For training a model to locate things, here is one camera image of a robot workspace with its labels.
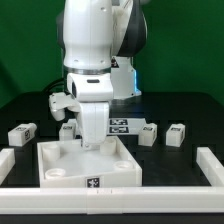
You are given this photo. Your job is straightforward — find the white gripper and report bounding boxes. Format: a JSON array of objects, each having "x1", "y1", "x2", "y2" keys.
[{"x1": 67, "y1": 73, "x2": 113, "y2": 149}]

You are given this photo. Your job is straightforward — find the white square tabletop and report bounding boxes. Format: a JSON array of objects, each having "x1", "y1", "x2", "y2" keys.
[{"x1": 37, "y1": 136, "x2": 142, "y2": 188}]

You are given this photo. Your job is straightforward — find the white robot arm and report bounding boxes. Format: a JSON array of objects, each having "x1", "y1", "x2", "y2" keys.
[{"x1": 58, "y1": 0, "x2": 147, "y2": 147}]

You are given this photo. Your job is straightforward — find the white U-shaped fence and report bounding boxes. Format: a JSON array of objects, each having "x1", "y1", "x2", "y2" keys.
[{"x1": 0, "y1": 147, "x2": 224, "y2": 214}]

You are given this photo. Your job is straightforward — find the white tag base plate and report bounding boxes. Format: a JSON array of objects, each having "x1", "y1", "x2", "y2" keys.
[{"x1": 67, "y1": 117, "x2": 148, "y2": 137}]

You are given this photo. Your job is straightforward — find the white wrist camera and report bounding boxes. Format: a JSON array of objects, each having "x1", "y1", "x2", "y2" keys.
[{"x1": 49, "y1": 92, "x2": 80, "y2": 121}]

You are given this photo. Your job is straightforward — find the black cables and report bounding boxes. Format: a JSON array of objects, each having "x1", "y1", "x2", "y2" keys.
[{"x1": 41, "y1": 77, "x2": 68, "y2": 94}]

